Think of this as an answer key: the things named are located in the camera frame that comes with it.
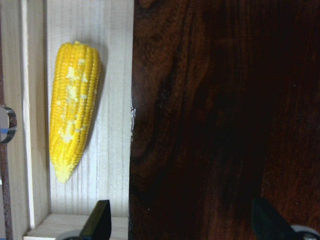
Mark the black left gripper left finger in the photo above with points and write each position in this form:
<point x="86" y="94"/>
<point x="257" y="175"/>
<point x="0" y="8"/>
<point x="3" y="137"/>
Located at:
<point x="97" y="227"/>

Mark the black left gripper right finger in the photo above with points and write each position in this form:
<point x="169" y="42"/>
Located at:
<point x="268" y="224"/>

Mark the yellow corn cob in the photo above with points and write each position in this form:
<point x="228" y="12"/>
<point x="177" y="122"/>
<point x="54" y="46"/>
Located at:
<point x="73" y="97"/>

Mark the dark wooden drawer cabinet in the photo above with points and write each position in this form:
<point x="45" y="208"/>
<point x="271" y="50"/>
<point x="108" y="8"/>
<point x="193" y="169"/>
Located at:
<point x="226" y="96"/>

